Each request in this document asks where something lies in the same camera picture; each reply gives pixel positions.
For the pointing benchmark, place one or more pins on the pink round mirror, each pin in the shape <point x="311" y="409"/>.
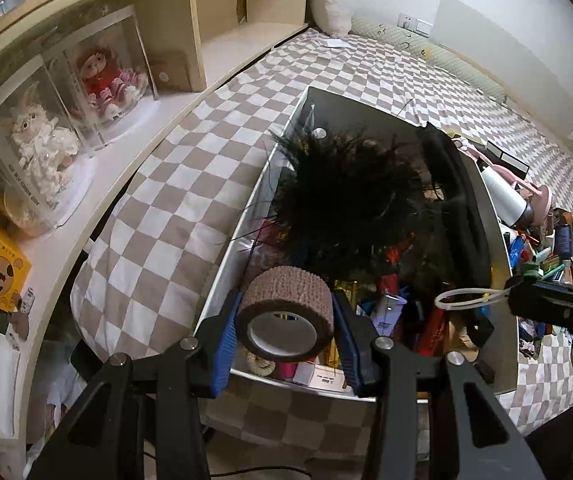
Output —
<point x="542" y="207"/>

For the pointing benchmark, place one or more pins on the pale green bolster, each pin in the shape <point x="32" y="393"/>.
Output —
<point x="441" y="57"/>

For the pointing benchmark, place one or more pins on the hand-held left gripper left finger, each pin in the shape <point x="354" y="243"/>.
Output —
<point x="224" y="347"/>

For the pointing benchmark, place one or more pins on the white and purple card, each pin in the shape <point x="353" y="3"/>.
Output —
<point x="389" y="315"/>

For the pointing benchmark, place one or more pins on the pink thread spool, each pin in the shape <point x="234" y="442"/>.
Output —
<point x="285" y="370"/>

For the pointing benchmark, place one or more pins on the small white box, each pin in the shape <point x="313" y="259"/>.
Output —
<point x="319" y="375"/>

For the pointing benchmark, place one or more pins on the red packet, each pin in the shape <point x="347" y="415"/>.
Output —
<point x="429" y="330"/>

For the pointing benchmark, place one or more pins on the white storage box container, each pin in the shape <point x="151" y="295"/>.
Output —
<point x="504" y="320"/>

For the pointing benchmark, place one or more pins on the white dress doll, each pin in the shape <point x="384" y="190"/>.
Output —
<point x="41" y="145"/>

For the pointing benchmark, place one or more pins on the gold foil pack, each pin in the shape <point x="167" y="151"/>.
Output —
<point x="342" y="287"/>

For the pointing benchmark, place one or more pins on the black box with white lid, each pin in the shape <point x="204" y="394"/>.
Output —
<point x="509" y="157"/>

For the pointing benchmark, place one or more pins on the white paper slip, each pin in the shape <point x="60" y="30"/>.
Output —
<point x="338" y="43"/>

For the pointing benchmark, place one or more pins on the checkered bedsheet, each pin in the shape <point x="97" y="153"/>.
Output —
<point x="176" y="170"/>

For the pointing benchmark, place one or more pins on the dark cloth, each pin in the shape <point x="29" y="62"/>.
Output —
<point x="566" y="445"/>

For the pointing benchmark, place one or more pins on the black fabric pouch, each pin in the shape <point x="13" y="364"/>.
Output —
<point x="461" y="220"/>

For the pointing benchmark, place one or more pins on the red doll in case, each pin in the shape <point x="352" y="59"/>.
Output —
<point x="116" y="70"/>

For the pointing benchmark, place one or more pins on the white tumbler cup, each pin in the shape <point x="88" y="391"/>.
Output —
<point x="504" y="195"/>

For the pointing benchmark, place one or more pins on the black feather duster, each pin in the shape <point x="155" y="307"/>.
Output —
<point x="356" y="195"/>

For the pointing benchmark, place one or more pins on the red dress doll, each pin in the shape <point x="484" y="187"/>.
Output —
<point x="109" y="82"/>

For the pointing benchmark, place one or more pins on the fluffy white pillow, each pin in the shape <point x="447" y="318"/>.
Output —
<point x="329" y="2"/>

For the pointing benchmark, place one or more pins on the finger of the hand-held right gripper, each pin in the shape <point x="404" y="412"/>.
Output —
<point x="541" y="300"/>

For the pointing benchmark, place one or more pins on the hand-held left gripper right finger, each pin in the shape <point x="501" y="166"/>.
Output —
<point x="350" y="347"/>

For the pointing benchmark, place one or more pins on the white wall socket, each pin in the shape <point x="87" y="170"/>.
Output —
<point x="414" y="24"/>

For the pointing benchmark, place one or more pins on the wooden shelf unit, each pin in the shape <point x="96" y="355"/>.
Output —
<point x="226" y="25"/>

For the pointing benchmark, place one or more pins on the blue jar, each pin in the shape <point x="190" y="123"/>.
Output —
<point x="562" y="240"/>

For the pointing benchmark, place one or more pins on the white wall panel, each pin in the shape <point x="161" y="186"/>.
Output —
<point x="506" y="60"/>

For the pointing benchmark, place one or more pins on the white doll in case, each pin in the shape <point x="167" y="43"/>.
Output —
<point x="31" y="155"/>

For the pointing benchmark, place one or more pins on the brown bandage roll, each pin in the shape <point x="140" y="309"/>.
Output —
<point x="291" y="305"/>

